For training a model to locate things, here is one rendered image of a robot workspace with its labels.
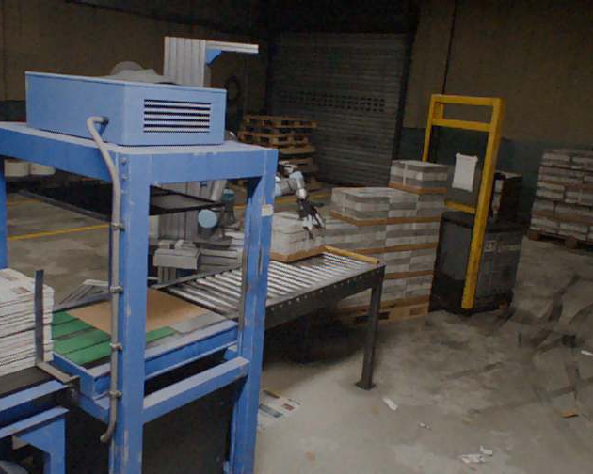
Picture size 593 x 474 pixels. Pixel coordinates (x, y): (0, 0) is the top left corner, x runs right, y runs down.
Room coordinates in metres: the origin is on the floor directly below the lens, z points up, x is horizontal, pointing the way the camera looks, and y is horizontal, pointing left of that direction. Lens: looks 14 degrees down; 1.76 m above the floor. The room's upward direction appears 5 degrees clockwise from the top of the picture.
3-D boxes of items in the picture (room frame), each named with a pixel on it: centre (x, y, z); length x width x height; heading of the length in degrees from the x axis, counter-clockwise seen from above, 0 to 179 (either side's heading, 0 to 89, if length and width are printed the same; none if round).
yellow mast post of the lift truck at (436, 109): (5.43, -1.11, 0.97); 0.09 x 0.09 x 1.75; 34
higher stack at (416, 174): (4.91, -0.94, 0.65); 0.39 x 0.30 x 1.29; 34
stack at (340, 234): (4.51, -0.33, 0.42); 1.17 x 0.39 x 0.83; 124
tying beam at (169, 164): (2.27, 0.69, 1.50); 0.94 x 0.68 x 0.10; 53
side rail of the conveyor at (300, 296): (2.94, -0.12, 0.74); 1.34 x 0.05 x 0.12; 143
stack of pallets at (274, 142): (11.27, 0.57, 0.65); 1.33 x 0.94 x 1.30; 147
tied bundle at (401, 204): (4.75, -0.69, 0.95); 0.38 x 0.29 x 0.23; 34
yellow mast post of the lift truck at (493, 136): (4.88, -1.48, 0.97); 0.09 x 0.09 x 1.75; 34
